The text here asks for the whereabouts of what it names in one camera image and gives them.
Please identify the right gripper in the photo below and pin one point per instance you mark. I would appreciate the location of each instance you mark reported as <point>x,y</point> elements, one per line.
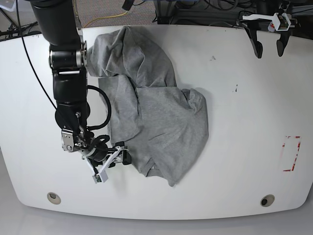
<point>94,150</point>

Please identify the grey T-shirt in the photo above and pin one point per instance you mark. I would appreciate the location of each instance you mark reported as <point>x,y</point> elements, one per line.
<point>164,127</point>

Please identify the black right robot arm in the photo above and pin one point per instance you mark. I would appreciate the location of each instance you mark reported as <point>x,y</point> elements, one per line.
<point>68,62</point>

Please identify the left table grommet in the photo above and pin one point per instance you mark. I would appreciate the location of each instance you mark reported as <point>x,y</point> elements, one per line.
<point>53,198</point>

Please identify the table grommet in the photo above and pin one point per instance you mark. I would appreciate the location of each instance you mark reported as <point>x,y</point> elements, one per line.
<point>267,200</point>
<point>53,198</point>

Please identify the right table grommet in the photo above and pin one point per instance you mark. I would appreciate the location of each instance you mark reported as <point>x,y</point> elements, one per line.
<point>267,200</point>

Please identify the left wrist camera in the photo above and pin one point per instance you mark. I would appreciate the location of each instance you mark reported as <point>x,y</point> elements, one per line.
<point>282,22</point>

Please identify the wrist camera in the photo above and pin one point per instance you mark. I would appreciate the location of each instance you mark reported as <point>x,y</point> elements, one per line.
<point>100,177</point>
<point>282,22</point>

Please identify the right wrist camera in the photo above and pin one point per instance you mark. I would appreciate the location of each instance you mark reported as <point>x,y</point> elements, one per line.
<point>100,177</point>

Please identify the black frame base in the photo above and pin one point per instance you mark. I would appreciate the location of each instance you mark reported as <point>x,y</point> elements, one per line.
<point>195,12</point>

